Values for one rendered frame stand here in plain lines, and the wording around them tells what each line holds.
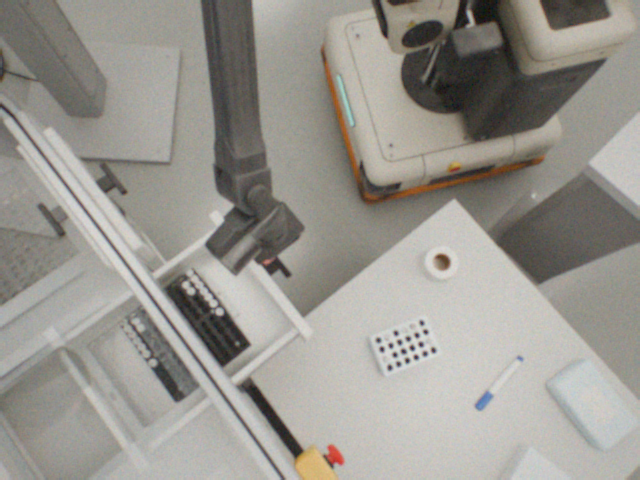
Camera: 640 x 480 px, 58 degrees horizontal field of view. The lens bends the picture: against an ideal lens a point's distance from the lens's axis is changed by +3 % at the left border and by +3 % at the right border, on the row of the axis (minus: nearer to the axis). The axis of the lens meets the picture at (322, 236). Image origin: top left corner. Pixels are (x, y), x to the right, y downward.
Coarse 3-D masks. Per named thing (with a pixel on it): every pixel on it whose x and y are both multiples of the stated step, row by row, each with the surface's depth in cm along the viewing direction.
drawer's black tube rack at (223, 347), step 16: (176, 288) 107; (176, 304) 106; (192, 304) 103; (192, 320) 102; (208, 320) 102; (224, 320) 106; (208, 336) 101; (224, 336) 104; (240, 336) 105; (224, 352) 101; (240, 352) 104
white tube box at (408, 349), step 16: (416, 320) 114; (400, 336) 113; (416, 336) 117; (432, 336) 114; (384, 352) 112; (400, 352) 116; (416, 352) 113; (432, 352) 116; (384, 368) 112; (400, 368) 112
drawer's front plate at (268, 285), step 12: (216, 216) 104; (252, 264) 102; (264, 276) 102; (264, 288) 106; (276, 288) 101; (276, 300) 101; (288, 300) 101; (288, 312) 100; (300, 324) 100; (300, 336) 107
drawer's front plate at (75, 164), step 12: (48, 132) 107; (60, 144) 106; (72, 156) 106; (72, 168) 105; (84, 168) 107; (84, 180) 105; (96, 180) 115; (96, 192) 104; (108, 204) 104; (108, 216) 103; (120, 216) 104; (120, 228) 103; (132, 228) 110; (132, 240) 102; (144, 252) 106
